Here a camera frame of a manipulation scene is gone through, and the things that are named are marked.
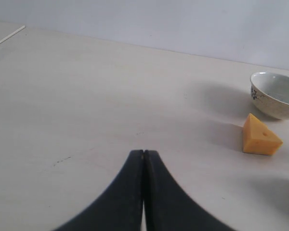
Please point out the yellow cheese wedge toy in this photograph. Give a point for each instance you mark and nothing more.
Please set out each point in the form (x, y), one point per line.
(257, 138)

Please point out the white speckled ceramic bowl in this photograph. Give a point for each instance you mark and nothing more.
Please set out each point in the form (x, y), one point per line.
(270, 94)

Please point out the white thin strip on table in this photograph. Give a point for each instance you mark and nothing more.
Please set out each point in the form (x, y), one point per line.
(12, 34)

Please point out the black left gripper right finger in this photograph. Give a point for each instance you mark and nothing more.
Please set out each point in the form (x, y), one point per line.
(167, 205)

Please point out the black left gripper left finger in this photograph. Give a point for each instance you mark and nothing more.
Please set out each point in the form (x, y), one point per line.
(120, 206)

